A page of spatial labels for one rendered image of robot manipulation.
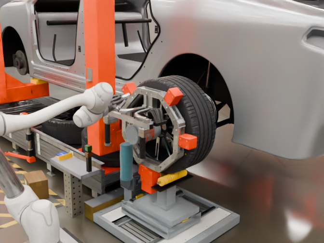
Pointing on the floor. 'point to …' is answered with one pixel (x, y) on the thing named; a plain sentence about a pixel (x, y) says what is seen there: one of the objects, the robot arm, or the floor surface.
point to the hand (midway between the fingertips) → (125, 97)
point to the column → (73, 195)
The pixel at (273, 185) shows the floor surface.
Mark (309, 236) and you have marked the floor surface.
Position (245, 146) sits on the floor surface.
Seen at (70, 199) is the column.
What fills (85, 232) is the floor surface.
